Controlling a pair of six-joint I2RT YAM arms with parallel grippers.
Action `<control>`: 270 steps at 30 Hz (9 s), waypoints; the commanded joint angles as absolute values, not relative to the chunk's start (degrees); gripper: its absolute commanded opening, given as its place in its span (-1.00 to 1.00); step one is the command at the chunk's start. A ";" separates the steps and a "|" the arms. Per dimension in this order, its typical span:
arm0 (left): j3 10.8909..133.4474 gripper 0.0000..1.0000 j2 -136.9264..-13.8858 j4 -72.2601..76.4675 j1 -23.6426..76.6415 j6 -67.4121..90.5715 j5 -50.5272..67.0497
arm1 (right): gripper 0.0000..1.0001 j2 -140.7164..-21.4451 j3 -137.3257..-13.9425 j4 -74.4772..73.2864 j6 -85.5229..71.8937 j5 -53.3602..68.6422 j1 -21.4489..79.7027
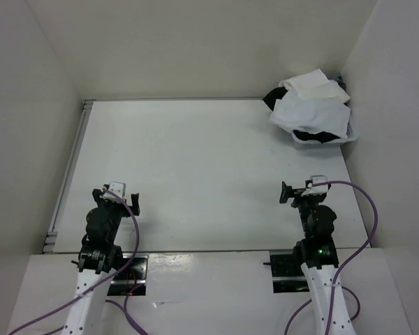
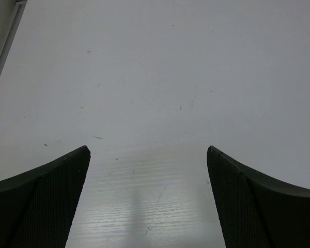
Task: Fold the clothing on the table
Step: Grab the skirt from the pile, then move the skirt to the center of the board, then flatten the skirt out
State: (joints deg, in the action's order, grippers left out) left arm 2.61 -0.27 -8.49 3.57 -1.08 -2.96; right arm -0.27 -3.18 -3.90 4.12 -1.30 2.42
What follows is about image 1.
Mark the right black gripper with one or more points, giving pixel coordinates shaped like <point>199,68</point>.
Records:
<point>297,193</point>

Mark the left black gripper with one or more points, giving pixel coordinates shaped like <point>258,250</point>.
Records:
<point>104,202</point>

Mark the light white skirt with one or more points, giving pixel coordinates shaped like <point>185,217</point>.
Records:
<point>311,115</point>

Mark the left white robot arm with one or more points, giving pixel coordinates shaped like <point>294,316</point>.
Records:
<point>100,259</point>

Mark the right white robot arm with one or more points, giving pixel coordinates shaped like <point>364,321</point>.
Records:
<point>317,255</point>

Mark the white plastic laundry basket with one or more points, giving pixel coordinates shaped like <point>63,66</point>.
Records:
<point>352,129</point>

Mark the black skirt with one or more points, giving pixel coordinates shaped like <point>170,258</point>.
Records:
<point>274,96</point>

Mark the cream white skirt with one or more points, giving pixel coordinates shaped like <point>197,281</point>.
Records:
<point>315,84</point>

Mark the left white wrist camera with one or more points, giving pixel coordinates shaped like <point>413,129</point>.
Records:
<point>114,190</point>

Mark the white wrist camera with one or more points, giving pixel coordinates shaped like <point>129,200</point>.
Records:
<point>114,190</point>
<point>320,185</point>

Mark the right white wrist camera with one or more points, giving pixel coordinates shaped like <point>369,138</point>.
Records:
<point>320,185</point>

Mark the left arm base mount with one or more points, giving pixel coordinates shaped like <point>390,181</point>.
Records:
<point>132,281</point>

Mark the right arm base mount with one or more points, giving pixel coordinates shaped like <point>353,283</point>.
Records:
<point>287,276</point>

